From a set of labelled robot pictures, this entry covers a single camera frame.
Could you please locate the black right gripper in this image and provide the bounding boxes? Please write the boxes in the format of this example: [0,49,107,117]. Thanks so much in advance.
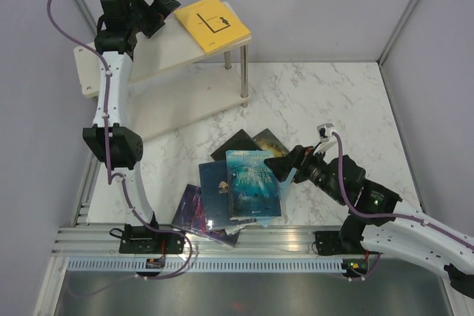
[263,141,346,204]

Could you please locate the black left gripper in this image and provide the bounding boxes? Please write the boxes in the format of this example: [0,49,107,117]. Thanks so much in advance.
[124,0,180,38]

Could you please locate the teal ocean cover book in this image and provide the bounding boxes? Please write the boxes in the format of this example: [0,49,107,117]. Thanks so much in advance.
[226,150,279,221]

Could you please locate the light blue Hemingway book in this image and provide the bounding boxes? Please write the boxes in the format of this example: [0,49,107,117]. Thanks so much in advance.
[256,180,291,227]

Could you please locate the yellow book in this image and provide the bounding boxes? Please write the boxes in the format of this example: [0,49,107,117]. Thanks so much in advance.
[174,0,251,55]

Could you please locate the dark blue Wuthering Heights book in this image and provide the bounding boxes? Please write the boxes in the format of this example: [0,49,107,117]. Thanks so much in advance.
[198,161,256,232]

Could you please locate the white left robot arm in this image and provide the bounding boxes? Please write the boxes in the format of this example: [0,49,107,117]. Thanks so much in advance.
[82,0,180,253]

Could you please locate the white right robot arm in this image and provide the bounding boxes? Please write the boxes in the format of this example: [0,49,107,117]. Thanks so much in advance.
[264,145,473,297]

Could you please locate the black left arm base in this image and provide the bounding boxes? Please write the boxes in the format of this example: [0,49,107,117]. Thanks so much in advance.
[118,224,184,255]

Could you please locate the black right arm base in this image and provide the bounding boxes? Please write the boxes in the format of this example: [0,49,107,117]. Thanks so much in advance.
[311,230,366,256]

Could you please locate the green forest Alice book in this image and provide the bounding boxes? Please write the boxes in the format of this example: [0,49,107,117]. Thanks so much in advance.
[253,128,290,157]

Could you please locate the black folder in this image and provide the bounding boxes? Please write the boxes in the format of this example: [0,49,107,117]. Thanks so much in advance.
[210,130,261,161]

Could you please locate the white two-tier shelf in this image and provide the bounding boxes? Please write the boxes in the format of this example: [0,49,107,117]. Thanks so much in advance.
[74,16,252,141]

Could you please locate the purple nebula cover book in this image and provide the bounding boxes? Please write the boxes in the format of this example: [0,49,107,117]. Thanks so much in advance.
[171,184,239,247]

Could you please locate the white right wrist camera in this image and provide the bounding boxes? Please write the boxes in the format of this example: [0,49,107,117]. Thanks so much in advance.
[314,123,336,154]

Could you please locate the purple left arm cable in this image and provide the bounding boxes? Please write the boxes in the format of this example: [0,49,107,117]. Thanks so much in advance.
[47,0,193,280]

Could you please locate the white slotted cable duct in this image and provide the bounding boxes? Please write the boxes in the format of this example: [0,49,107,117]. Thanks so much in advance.
[67,257,346,274]

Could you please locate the aluminium rail frame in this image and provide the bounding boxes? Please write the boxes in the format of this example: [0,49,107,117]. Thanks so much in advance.
[51,215,457,258]

